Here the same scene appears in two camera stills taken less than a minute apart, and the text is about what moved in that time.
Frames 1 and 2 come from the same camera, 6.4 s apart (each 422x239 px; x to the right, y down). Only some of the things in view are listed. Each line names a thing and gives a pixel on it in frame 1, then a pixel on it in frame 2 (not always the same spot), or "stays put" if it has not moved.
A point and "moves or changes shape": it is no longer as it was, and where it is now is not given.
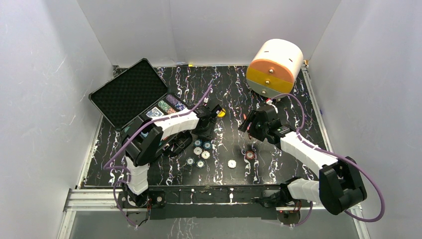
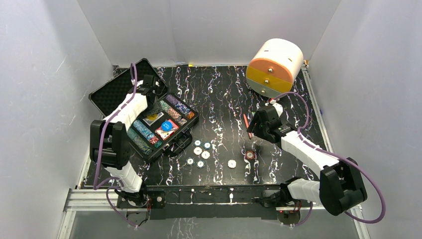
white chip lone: (232, 163) stays put
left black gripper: (213, 112) → (158, 91)
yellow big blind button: (221, 113) moves or changes shape
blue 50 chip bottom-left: (190, 161) stays put
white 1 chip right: (205, 155) stays put
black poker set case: (137, 94) stays put
